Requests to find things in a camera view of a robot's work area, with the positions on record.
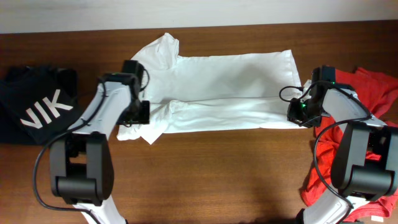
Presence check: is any white printed t-shirt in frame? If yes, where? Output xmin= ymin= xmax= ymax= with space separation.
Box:
xmin=117 ymin=33 xmax=301 ymax=143

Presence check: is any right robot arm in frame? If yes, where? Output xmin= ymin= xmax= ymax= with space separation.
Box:
xmin=287 ymin=65 xmax=397 ymax=224

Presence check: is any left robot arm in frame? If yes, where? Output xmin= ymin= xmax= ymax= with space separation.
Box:
xmin=49 ymin=60 xmax=150 ymax=223

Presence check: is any red t-shirt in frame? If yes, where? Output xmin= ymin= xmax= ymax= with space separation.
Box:
xmin=301 ymin=67 xmax=397 ymax=223

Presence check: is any black folded t-shirt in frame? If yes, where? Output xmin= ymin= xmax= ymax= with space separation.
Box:
xmin=1 ymin=65 xmax=82 ymax=145

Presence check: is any right black camera cable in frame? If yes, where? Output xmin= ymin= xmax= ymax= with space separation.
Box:
xmin=278 ymin=80 xmax=373 ymax=224

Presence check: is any black camera cable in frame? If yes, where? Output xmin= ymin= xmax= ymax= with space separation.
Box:
xmin=32 ymin=65 xmax=150 ymax=224
xmin=278 ymin=80 xmax=373 ymax=224

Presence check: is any left black camera cable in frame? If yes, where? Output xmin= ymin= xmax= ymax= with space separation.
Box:
xmin=32 ymin=65 xmax=150 ymax=224

